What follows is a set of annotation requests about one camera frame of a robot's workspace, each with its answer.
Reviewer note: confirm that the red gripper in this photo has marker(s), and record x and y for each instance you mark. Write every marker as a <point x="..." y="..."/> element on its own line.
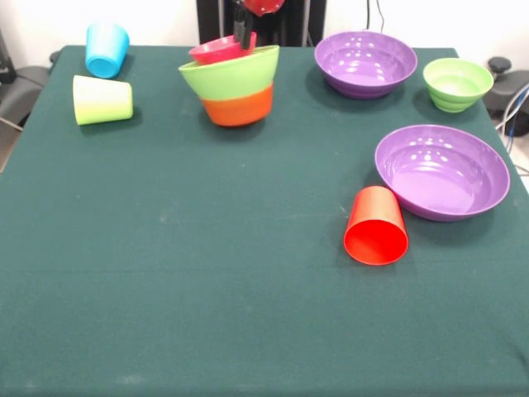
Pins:
<point x="264" y="5"/>

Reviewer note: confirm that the purple bowl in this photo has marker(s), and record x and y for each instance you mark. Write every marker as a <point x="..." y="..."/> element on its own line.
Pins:
<point x="442" y="178"/>
<point x="363" y="62"/>

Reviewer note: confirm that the blue cup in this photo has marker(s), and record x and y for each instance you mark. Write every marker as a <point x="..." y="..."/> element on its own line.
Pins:
<point x="105" y="51"/>

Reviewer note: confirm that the orange bowl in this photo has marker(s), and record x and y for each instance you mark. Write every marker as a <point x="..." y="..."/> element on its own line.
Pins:
<point x="239" y="109"/>

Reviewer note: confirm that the black chair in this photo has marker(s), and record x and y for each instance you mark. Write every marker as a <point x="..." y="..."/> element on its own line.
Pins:
<point x="20" y="93"/>
<point x="510" y="89"/>

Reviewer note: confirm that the pink bowl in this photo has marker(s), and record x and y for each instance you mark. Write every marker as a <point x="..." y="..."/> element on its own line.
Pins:
<point x="215" y="51"/>

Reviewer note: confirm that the red cup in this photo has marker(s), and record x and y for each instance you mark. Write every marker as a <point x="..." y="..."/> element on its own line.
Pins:
<point x="376" y="244"/>

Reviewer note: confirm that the small green bowl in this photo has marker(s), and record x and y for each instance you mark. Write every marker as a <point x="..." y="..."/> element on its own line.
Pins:
<point x="456" y="89"/>

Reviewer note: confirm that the dark green tablecloth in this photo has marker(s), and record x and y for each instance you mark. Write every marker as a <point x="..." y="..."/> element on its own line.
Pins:
<point x="248" y="310"/>

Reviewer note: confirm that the yellow-green cup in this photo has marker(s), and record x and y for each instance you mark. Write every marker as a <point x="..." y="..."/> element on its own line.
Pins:
<point x="105" y="103"/>

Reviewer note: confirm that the large green bowl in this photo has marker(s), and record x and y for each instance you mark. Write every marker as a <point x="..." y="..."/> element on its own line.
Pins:
<point x="231" y="78"/>

